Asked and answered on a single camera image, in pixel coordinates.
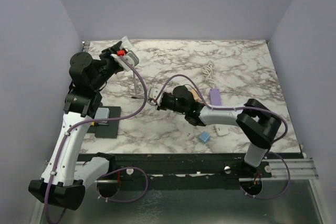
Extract aluminium frame rail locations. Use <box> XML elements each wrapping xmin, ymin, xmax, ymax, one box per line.
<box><xmin>40</xmin><ymin>157</ymin><xmax>320</xmax><ymax>184</ymax></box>

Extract blue cube plug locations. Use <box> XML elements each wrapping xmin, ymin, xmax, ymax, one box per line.
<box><xmin>198</xmin><ymin>131</ymin><xmax>211</xmax><ymax>144</ymax></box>

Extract grey plastic box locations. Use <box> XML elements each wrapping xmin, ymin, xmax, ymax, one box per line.
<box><xmin>94</xmin><ymin>107</ymin><xmax>110</xmax><ymax>122</ymax></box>

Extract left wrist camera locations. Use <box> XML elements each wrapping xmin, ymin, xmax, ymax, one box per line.
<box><xmin>124</xmin><ymin>50</ymin><xmax>139</xmax><ymax>67</ymax></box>

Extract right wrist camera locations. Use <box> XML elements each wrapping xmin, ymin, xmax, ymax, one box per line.
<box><xmin>148</xmin><ymin>87</ymin><xmax>161</xmax><ymax>101</ymax></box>

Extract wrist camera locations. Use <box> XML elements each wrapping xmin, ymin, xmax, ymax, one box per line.
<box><xmin>148</xmin><ymin>87</ymin><xmax>161</xmax><ymax>101</ymax></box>
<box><xmin>124</xmin><ymin>50</ymin><xmax>139</xmax><ymax>67</ymax></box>

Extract white power strip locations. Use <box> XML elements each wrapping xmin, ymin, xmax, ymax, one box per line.
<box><xmin>120</xmin><ymin>36</ymin><xmax>138</xmax><ymax>96</ymax></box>

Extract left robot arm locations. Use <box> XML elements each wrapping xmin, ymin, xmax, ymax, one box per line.
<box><xmin>28</xmin><ymin>37</ymin><xmax>132</xmax><ymax>210</ymax></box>

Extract purple power strip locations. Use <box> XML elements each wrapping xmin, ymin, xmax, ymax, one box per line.
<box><xmin>202</xmin><ymin>60</ymin><xmax>223</xmax><ymax>108</ymax></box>

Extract white plug adapter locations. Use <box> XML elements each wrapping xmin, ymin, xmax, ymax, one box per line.
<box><xmin>214</xmin><ymin>124</ymin><xmax>229</xmax><ymax>136</ymax></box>

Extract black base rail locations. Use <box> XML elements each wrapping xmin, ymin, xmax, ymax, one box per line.
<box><xmin>113</xmin><ymin>154</ymin><xmax>271</xmax><ymax>191</ymax></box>

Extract black mat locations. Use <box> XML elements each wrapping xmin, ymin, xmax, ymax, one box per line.
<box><xmin>87</xmin><ymin>106</ymin><xmax>121</xmax><ymax>138</ymax></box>

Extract yellow screwdriver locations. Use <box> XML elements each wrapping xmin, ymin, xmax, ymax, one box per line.
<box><xmin>90</xmin><ymin>121</ymin><xmax>109</xmax><ymax>126</ymax></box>

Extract beige cube socket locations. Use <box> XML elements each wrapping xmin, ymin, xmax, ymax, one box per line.
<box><xmin>190</xmin><ymin>89</ymin><xmax>201</xmax><ymax>102</ymax></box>

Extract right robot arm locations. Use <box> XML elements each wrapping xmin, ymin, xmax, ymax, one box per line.
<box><xmin>153</xmin><ymin>86</ymin><xmax>283</xmax><ymax>177</ymax></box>

